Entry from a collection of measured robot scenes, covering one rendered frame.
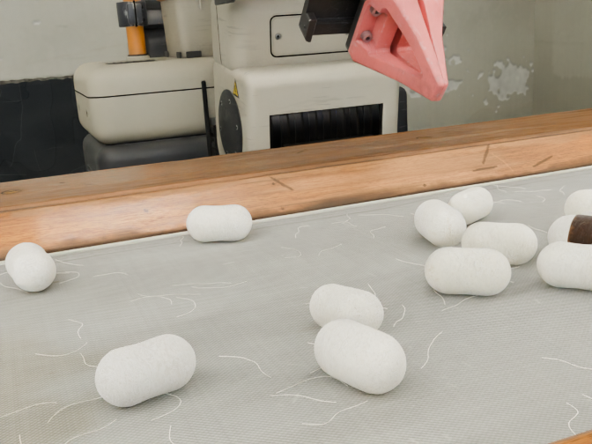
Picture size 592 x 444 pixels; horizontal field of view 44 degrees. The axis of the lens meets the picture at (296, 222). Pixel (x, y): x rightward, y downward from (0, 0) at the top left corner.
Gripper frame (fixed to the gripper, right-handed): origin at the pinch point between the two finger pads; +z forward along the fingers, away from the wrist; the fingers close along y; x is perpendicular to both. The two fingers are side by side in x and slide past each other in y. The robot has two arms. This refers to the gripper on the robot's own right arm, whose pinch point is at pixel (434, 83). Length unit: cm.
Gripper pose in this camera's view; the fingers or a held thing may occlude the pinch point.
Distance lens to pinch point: 45.7
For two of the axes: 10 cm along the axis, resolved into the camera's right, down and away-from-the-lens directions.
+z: 3.2, 8.0, -5.2
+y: 9.3, -1.4, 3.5
